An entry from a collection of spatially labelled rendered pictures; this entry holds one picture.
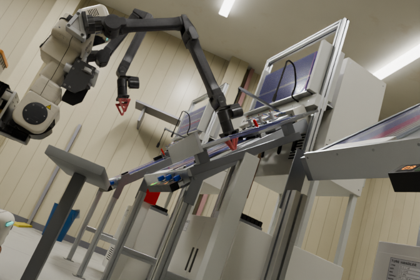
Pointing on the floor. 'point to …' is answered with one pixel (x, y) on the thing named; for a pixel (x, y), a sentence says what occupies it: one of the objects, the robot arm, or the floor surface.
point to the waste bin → (65, 222)
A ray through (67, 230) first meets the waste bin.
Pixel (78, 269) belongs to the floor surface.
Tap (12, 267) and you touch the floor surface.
